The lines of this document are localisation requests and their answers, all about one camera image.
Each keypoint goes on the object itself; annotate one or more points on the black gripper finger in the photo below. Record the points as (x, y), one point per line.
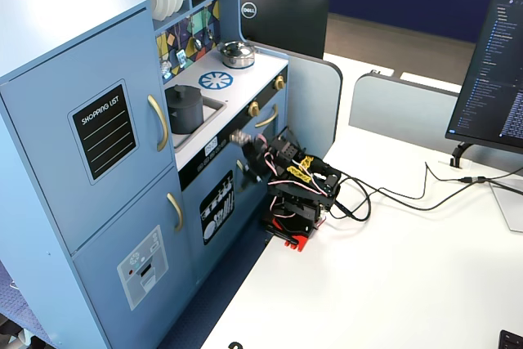
(242, 137)
(251, 173)

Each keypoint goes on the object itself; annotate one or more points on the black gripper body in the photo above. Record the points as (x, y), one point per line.
(252, 153)

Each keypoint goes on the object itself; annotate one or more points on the grey round robot wrist mount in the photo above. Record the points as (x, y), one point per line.
(181, 93)

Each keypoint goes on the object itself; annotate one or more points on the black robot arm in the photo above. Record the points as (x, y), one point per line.
(302, 198)

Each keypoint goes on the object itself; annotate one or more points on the red robot base clamp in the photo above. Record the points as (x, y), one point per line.
(296, 238)

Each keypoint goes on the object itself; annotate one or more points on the blue oven door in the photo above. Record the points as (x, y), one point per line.
(267, 136)

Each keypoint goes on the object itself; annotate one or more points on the gold stove knob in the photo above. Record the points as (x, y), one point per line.
(280, 83)
(253, 109)

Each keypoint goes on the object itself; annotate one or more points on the light gray toy sink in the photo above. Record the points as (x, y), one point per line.
(212, 110)

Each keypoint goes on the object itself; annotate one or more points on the gray plastic pot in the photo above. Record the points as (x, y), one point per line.
(186, 118)

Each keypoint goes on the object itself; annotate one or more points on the blue dishwasher door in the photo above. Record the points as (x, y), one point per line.
(196, 222)

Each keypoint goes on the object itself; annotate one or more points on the shiny steel toy pot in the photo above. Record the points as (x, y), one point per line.
(239, 62)

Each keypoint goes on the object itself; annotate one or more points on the gray divider with dark trim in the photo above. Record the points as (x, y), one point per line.
(312, 99)

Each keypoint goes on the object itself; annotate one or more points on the hanging toy metal utensil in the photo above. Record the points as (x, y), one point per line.
(165, 68)
(181, 56)

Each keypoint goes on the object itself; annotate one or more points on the black Dell monitor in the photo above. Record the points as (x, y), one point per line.
(286, 22)

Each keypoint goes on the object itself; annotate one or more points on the black shopping list chalkboard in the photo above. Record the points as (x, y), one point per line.
(104, 132)

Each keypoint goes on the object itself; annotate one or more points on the gray desk divider panel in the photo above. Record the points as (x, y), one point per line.
(400, 108)

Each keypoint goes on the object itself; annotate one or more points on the blue lower fridge door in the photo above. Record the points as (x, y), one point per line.
(102, 242)

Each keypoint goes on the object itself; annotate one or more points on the blue fridge door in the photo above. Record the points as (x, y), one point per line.
(45, 128)
(102, 242)

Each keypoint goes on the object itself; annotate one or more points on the blue upper fridge door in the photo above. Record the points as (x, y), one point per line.
(45, 128)

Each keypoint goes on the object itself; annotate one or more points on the blue toy kitchen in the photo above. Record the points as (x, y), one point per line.
(49, 30)

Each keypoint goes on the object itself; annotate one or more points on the monitor with lit screen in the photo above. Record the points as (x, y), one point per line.
(490, 79)

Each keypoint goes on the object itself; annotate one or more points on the gray monitor stand base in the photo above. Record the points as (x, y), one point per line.
(510, 206)

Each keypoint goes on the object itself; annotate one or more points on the blue textured floor mat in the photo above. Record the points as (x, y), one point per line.
(22, 304)

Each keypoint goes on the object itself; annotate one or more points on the black keyboard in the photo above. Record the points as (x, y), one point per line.
(512, 340)

